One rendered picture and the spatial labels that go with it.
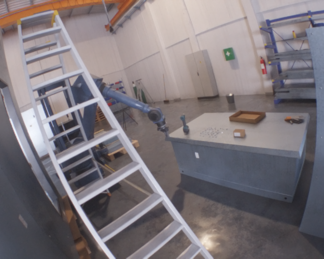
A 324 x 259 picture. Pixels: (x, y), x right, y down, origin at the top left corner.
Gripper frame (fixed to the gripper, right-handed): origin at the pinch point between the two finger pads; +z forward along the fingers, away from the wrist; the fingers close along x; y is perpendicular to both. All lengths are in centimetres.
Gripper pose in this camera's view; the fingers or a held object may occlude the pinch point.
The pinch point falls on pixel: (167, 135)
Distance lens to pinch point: 246.4
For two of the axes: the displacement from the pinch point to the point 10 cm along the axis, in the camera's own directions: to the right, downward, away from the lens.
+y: 6.6, -5.6, 4.9
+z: 4.2, 8.2, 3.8
